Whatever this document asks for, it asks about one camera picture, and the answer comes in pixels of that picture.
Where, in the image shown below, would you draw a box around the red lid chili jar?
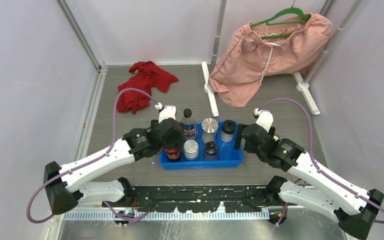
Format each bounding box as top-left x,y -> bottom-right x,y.
164,148 -> 182,163

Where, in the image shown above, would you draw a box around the clear bottle black cap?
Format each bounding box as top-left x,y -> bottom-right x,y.
181,108 -> 197,141

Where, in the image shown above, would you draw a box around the black cap shaker bottle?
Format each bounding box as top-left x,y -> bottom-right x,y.
220,119 -> 237,143

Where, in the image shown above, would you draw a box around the white lid sago jar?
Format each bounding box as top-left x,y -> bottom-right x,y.
183,139 -> 199,161

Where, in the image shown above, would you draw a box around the blue plastic divided bin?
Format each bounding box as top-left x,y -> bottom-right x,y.
159,120 -> 244,170

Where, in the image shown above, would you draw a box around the silver lid grain jar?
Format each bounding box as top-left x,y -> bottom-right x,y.
201,117 -> 219,144

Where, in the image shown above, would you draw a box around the small black cap shaker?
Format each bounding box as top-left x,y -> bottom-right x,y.
203,141 -> 219,161

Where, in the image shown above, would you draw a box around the yellow lid grain jar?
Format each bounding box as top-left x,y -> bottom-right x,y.
273,134 -> 281,141

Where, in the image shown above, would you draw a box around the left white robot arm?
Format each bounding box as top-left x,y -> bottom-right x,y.
43,118 -> 184,215

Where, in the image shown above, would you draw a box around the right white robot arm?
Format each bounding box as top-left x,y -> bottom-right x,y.
234,123 -> 384,240

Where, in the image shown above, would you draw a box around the red cloth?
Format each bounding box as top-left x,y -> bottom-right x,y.
116,61 -> 179,115

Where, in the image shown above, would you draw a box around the pink shorts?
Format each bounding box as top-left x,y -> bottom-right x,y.
209,13 -> 333,107

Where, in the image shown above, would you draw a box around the green clothes hanger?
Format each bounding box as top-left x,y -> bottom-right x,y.
249,0 -> 311,40

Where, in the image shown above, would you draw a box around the white clothes rack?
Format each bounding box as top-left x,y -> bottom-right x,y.
202,6 -> 355,117

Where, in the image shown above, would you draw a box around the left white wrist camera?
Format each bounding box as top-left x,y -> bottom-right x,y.
154,102 -> 177,123

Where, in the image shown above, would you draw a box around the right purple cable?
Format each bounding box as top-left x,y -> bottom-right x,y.
253,97 -> 384,225

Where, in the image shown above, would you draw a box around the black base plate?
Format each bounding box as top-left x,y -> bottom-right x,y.
109,185 -> 284,213

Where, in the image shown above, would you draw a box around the white slotted cable duct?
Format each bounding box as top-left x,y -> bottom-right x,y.
63,207 -> 270,221

